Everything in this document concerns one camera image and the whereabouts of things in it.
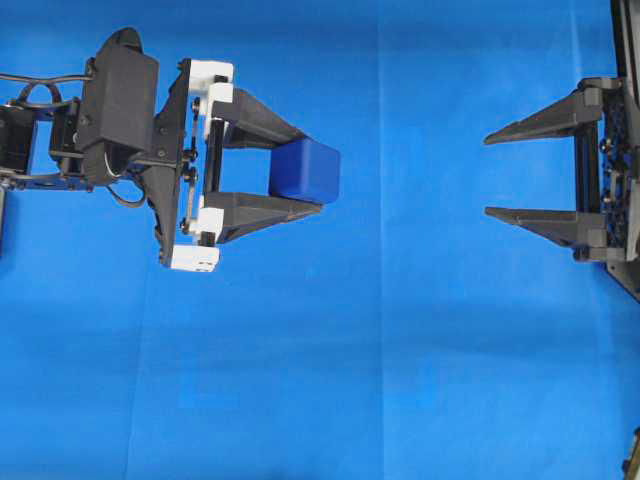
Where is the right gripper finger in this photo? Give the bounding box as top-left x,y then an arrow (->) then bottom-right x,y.
484,91 -> 603,145
485,207 -> 608,249

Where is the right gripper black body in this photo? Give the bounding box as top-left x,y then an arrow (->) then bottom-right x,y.
573,77 -> 639,299

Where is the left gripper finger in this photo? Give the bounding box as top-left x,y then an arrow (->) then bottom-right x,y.
204,192 -> 323,244
222,88 -> 307,149

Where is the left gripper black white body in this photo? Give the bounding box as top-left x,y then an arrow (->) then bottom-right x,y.
134,59 -> 234,271

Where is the blue block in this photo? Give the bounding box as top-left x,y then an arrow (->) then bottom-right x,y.
269,138 -> 341,205

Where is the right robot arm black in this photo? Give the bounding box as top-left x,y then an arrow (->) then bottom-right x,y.
484,1 -> 639,297

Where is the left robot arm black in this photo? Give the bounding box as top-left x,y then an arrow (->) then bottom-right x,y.
1,45 -> 340,272

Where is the dark object at corner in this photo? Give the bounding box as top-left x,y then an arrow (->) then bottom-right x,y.
621,427 -> 640,480

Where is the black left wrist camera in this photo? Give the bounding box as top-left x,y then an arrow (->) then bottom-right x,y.
76,27 -> 159,186

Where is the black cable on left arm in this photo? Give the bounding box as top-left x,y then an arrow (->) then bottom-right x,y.
0,72 -> 96,109

